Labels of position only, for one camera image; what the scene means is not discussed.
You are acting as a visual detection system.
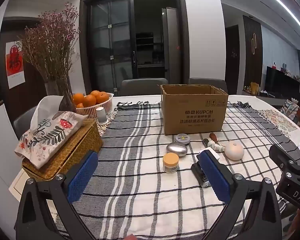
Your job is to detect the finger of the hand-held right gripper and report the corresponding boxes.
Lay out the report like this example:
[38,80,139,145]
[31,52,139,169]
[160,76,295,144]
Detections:
[269,144,300,180]

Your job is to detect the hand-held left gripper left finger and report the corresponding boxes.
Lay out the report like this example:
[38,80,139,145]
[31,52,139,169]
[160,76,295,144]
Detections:
[15,151,108,240]

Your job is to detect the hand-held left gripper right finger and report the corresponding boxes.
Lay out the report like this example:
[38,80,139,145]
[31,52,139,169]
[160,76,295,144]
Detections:
[197,149,283,240]

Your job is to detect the black metal clip tool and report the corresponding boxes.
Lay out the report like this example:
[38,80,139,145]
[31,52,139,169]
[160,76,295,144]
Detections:
[191,162,212,188]

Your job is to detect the white robot figurine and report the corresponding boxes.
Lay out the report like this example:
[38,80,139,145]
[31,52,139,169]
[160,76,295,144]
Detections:
[207,140,225,153]

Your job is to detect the round cream ceramic ball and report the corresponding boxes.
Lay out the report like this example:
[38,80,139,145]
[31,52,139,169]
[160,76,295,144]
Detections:
[224,141,245,160]

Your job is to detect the oval stainless steel soap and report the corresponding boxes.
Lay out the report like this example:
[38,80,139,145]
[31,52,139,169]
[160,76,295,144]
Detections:
[166,142,188,157]

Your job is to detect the brown cardboard box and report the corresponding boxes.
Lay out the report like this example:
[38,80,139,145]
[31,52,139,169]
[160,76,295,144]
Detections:
[160,84,229,136]

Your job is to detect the white flat rectangular item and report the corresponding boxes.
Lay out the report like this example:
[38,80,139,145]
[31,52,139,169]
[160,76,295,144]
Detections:
[195,147,220,162]

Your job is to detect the woven wicker tissue box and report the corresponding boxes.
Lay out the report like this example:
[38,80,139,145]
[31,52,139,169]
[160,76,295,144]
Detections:
[22,118,103,182]

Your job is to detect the floral patterned cloth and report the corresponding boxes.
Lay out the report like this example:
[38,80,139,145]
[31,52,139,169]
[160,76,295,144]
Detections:
[259,109,298,134]

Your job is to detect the floral cushion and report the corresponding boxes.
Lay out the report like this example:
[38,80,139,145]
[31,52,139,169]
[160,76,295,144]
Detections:
[280,99,300,128]

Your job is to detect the small jar with yellow lid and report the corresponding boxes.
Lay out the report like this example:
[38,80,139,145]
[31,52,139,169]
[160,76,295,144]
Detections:
[163,152,180,174]

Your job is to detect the round silver tin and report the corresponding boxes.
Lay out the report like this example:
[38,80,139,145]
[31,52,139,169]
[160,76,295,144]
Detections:
[174,133,191,145]

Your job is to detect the floral fabric tissue cover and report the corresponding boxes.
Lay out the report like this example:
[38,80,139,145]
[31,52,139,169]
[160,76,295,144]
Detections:
[14,111,89,170]

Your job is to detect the low television cabinet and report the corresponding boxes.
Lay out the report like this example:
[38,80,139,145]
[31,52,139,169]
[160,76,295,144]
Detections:
[242,90,288,107]

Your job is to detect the grey white plaid tablecloth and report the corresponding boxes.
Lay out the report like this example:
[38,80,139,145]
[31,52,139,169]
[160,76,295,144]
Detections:
[47,101,300,240]

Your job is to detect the small white cylinder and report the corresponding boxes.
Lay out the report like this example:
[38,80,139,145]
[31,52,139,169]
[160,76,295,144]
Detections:
[95,107,109,125]

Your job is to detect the black television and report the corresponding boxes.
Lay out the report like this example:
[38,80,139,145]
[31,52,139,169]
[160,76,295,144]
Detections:
[265,66,300,99]

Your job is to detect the white ribbed fruit basket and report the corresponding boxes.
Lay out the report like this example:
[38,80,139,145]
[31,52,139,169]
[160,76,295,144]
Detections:
[74,92,115,119]

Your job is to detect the pile of oranges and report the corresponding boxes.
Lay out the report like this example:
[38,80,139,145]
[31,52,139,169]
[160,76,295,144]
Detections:
[72,91,110,108]

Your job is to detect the white tissue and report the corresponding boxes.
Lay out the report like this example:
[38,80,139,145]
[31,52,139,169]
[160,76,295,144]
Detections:
[30,95,65,133]

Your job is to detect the grey dining chair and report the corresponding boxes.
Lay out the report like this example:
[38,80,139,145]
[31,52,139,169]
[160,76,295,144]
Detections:
[189,77,228,94]
[13,106,38,138]
[121,78,168,97]

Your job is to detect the glass vase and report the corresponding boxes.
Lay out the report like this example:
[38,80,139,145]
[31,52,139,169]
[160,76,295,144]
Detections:
[44,76,77,113]

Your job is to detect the dark wooden cabinet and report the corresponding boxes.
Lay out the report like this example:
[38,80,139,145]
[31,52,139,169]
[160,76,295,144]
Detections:
[243,15,263,82]

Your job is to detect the dark interior door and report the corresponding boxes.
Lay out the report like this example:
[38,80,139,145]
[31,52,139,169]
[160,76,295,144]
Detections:
[225,25,240,82]

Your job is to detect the dried purple flowers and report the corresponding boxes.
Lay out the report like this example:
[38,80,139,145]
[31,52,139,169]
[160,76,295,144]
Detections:
[16,2,80,83]

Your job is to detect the dark glass sliding door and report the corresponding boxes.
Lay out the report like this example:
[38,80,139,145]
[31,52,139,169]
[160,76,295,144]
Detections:
[86,0,137,97]

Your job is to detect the grey refrigerator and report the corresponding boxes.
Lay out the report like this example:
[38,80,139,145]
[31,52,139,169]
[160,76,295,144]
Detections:
[161,7,180,78]

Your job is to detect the stamp with brown wooden handle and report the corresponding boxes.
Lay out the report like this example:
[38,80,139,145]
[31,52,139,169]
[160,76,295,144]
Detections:
[202,132,217,147]

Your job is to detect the red and white wall poster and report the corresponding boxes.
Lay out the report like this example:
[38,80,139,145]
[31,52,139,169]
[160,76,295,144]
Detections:
[5,40,25,89]

